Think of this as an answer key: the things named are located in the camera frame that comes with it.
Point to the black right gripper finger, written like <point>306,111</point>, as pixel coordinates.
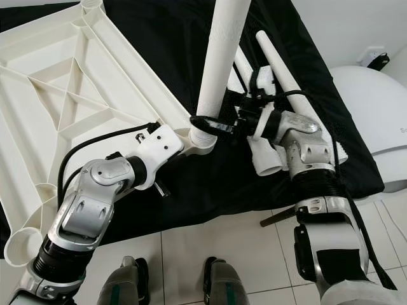
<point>210,124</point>

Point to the white plastic table leg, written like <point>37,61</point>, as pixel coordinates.
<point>222,57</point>
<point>267,162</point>
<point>243,63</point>
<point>276,57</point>

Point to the white plastic table top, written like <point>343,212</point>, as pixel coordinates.
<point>38,95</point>

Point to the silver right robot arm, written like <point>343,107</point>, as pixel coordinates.
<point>305,140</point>

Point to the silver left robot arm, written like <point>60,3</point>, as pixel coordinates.
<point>95,203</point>

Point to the black padded bed cover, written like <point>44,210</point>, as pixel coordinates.
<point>197,190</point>

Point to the grey left robot foot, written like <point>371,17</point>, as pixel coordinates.
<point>127,284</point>

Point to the grey robot foot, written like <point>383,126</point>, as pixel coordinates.
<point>229,284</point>
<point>127,284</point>

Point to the grey right robot foot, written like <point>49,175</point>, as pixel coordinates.
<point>229,284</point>

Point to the white dome appliance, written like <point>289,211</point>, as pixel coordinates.
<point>375,101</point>

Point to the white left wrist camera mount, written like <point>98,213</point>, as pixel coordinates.
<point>159,146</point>

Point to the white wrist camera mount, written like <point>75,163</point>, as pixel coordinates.
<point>267,79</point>
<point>159,146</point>

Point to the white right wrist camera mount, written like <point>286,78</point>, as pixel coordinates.
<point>267,79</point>

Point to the wall socket black plug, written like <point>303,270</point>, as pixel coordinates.
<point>376,58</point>

